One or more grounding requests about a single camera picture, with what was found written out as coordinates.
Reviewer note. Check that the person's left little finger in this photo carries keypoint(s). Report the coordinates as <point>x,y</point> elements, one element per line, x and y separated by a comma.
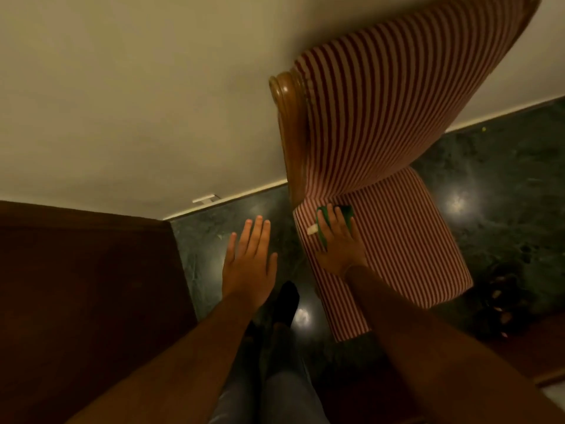
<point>230,249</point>

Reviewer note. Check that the brown wooden furniture edge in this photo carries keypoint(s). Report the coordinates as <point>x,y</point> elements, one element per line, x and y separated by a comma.
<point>536,348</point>

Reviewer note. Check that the person's left middle finger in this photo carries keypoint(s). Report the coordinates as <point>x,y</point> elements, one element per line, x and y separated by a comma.
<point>254,236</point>

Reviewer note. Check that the person's right forearm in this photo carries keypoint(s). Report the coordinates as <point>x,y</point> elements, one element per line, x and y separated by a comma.
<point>432,353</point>

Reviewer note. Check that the person's left thumb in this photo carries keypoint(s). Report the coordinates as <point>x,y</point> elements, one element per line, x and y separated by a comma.
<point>272,268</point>

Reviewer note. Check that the red striped wooden armchair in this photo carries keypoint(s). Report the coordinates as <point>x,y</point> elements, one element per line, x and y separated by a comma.
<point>379,110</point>

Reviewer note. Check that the person's black sock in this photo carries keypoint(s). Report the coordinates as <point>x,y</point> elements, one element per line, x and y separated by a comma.
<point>286,302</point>

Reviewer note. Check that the dark brown wooden cabinet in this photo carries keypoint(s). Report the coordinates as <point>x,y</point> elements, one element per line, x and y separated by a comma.
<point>84,313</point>

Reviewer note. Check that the dark sandals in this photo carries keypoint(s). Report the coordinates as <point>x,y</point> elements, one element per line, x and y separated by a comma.
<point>503,300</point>

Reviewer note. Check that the small white scrap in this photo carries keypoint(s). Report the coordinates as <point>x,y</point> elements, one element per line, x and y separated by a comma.
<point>312,230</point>

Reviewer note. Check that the person's blue jeans legs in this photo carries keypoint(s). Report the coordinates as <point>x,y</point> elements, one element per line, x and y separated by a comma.
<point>282,388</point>

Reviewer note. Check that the person's right middle finger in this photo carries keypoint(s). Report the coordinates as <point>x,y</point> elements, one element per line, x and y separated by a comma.
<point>334,219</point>

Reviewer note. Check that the person's left forearm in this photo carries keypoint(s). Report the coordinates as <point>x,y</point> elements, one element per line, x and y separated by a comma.
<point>176,370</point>

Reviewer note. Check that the green scrub pad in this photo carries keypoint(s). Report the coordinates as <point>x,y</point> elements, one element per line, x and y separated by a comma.
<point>347,211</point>

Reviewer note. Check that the person's right hand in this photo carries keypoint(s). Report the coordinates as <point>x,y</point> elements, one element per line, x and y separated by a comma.
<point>340,251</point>

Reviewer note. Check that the person's right little finger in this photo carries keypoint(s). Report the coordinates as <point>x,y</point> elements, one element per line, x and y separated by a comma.
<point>355,230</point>

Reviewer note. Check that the person's left hand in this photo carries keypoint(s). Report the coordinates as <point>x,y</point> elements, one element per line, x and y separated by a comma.
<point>248,278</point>

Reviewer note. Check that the person's right thumb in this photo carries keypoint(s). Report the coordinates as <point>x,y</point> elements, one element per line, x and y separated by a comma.
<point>321,258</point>

